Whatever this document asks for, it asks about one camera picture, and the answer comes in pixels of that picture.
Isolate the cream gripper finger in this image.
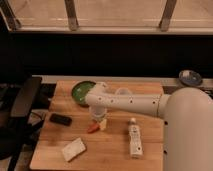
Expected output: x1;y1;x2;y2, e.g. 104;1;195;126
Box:
99;118;107;131

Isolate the black rectangular phone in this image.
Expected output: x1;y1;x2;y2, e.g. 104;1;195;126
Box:
50;113;72;126

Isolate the white sponge block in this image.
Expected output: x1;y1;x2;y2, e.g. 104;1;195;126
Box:
62;138;86;162

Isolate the round blue grey disc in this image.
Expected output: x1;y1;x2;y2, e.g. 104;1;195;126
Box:
179;70;203;87

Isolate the green bowl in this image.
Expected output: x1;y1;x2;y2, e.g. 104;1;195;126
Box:
71;81;95;107

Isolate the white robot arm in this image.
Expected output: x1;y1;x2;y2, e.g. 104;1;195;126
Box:
85;82;213;171

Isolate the clear plastic cup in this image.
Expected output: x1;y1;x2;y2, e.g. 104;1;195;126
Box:
115;87;132;95

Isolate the orange red pepper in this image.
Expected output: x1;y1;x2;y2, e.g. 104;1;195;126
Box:
87;123;100;134

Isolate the wooden cutting board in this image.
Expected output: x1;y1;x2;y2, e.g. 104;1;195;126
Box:
30;81;163;171

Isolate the black office chair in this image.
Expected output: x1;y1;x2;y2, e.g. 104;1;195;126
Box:
0;77;43;171

